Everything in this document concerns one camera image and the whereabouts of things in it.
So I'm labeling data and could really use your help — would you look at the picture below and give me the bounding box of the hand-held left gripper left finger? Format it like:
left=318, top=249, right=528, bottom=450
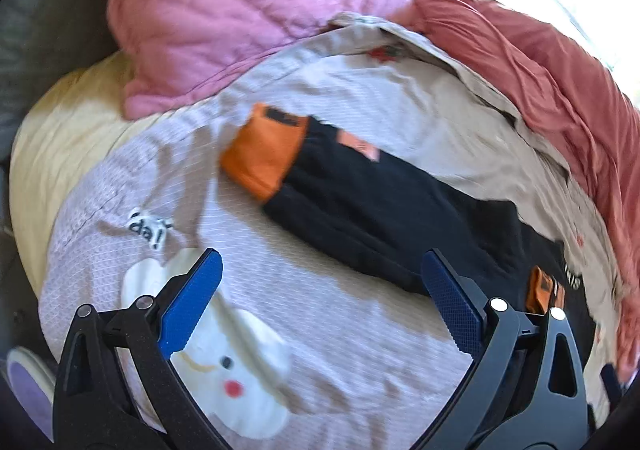
left=52, top=248, right=232, bottom=450

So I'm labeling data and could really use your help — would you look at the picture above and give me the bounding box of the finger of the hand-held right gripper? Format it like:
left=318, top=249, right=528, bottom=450
left=601, top=363, right=624, bottom=397

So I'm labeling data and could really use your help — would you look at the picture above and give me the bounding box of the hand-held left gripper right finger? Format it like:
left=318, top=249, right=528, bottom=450
left=414, top=249, right=592, bottom=450

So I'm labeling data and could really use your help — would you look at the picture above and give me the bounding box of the black garment with orange cuffs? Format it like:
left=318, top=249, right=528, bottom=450
left=220, top=102, right=608, bottom=381

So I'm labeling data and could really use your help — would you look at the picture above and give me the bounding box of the purple white slipper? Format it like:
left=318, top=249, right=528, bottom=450
left=6, top=346, right=59, bottom=444

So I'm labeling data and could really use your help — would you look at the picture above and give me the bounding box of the yellow bed sheet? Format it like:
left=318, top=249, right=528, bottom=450
left=10, top=54, right=168, bottom=293

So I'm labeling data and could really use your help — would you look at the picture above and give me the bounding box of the beige bear print blanket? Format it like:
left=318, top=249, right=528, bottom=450
left=37, top=12, right=632, bottom=450

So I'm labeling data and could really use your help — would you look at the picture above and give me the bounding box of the coral red duvet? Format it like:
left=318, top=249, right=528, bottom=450
left=390, top=0, right=640, bottom=381

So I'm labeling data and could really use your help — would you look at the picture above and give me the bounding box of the pink quilted blanket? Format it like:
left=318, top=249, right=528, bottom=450
left=98, top=0, right=414, bottom=120

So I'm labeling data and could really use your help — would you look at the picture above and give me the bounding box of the grey quilted headboard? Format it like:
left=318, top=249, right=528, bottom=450
left=0, top=0, right=126, bottom=163

